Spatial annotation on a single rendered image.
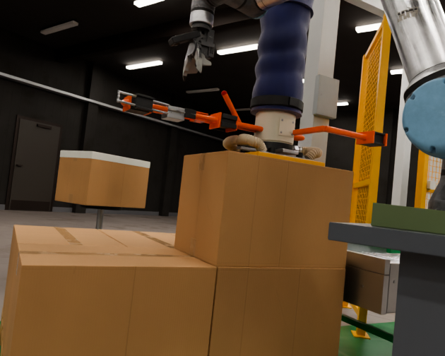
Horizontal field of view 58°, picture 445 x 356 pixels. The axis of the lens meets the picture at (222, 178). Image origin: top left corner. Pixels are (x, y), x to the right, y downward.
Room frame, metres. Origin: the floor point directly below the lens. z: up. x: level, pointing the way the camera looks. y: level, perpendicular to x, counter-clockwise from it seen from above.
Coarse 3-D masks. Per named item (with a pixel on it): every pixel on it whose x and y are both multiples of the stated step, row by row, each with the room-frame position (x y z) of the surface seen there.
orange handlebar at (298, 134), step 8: (200, 112) 1.50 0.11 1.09; (192, 120) 1.52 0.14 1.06; (200, 120) 1.51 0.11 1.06; (208, 120) 1.52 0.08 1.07; (216, 120) 1.53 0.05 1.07; (240, 128) 1.64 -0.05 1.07; (248, 128) 1.61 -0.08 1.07; (256, 128) 1.62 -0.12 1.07; (312, 128) 1.54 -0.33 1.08; (320, 128) 1.51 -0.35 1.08; (328, 128) 1.49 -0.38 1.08; (336, 128) 1.52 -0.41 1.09; (296, 136) 1.73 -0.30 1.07; (352, 136) 1.56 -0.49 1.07; (360, 136) 1.58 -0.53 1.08
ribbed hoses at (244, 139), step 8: (232, 136) 1.63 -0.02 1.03; (240, 136) 1.56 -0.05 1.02; (248, 136) 1.53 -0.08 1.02; (224, 144) 1.69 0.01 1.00; (232, 144) 1.64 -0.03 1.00; (240, 144) 1.61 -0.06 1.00; (248, 144) 1.54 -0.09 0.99; (256, 144) 1.53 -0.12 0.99; (264, 144) 1.54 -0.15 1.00; (304, 152) 1.76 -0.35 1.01; (312, 152) 1.67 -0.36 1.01; (320, 152) 1.69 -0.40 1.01
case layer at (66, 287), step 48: (48, 240) 1.57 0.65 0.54; (96, 240) 1.71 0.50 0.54; (144, 240) 1.88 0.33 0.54; (48, 288) 1.12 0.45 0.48; (96, 288) 1.19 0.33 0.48; (144, 288) 1.25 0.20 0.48; (192, 288) 1.33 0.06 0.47; (240, 288) 1.42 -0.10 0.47; (288, 288) 1.52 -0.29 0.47; (336, 288) 1.64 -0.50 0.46; (48, 336) 1.13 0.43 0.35; (96, 336) 1.19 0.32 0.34; (144, 336) 1.26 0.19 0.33; (192, 336) 1.34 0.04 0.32; (240, 336) 1.43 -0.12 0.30; (288, 336) 1.53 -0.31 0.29; (336, 336) 1.65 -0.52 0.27
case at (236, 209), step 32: (192, 160) 1.64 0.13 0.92; (224, 160) 1.40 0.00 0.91; (256, 160) 1.43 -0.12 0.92; (288, 160) 1.50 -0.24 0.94; (192, 192) 1.61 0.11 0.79; (224, 192) 1.38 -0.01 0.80; (256, 192) 1.44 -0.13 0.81; (288, 192) 1.51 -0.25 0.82; (320, 192) 1.58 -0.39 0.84; (192, 224) 1.58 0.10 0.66; (224, 224) 1.39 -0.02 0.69; (256, 224) 1.45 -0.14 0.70; (288, 224) 1.51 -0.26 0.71; (320, 224) 1.59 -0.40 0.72; (224, 256) 1.39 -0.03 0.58; (256, 256) 1.45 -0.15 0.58; (288, 256) 1.52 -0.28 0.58; (320, 256) 1.59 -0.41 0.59
